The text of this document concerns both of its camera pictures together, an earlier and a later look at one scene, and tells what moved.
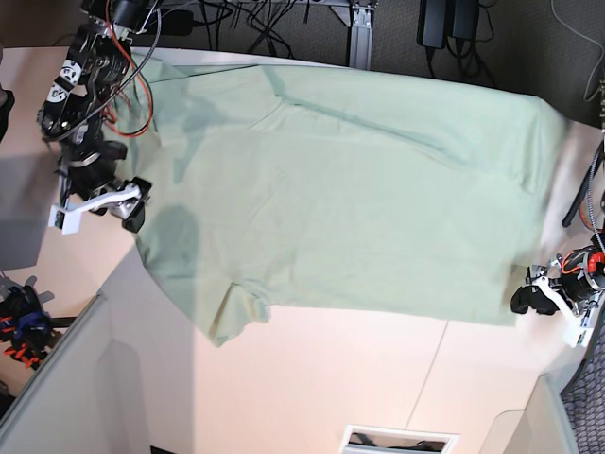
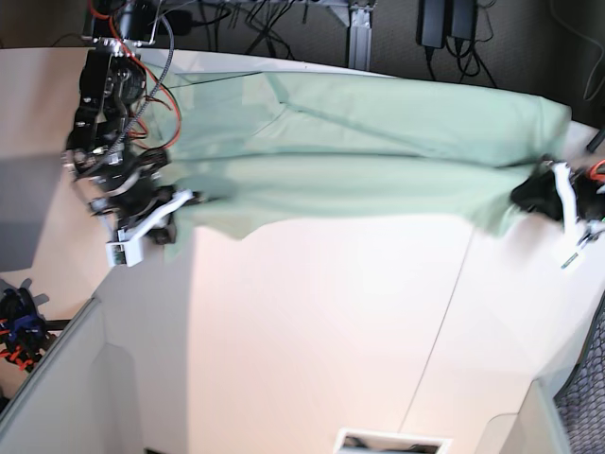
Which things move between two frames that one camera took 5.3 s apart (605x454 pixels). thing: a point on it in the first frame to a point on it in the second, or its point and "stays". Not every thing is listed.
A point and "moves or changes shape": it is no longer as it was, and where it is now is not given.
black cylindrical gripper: (89, 165) to (129, 193)
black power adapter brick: (431, 29) stays
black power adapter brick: (465, 20) stays
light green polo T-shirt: (278, 185) moves or changes shape
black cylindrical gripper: (581, 272) to (539, 192)
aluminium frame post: (361, 38) stays
